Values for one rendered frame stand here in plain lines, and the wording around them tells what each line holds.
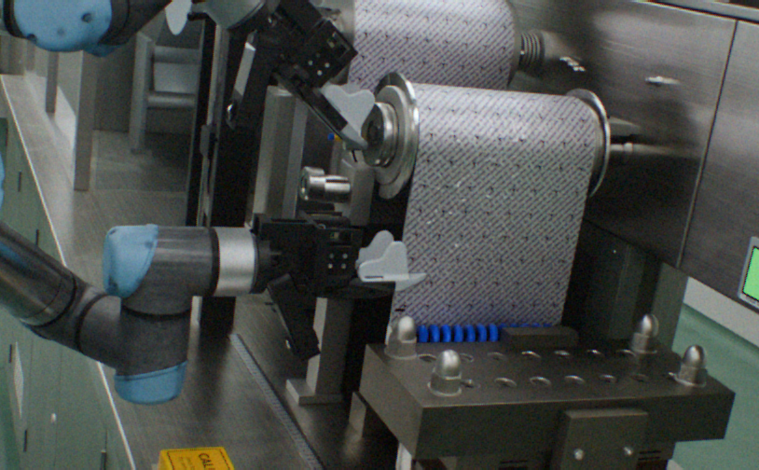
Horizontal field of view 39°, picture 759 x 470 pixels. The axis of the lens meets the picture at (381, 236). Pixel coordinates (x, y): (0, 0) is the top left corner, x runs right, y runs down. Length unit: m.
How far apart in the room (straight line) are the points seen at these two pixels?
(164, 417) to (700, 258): 0.65
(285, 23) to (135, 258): 0.30
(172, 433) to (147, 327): 0.16
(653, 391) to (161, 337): 0.54
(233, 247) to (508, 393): 0.33
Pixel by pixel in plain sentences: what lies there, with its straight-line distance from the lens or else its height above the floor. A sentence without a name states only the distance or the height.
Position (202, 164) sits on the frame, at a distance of 1.61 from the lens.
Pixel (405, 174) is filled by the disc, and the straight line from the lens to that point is 1.22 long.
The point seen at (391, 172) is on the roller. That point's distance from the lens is 1.24.
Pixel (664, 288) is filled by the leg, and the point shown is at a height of 1.03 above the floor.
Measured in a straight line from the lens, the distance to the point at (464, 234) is 1.27.
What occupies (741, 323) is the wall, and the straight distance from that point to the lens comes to 4.74.
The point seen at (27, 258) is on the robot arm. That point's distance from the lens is 1.16.
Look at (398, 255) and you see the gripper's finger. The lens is 1.22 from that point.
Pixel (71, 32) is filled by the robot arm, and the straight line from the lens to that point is 1.02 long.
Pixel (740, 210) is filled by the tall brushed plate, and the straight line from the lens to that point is 1.26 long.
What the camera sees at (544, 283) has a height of 1.09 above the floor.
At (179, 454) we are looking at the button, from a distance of 1.17.
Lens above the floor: 1.49
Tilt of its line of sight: 16 degrees down
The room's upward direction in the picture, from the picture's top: 9 degrees clockwise
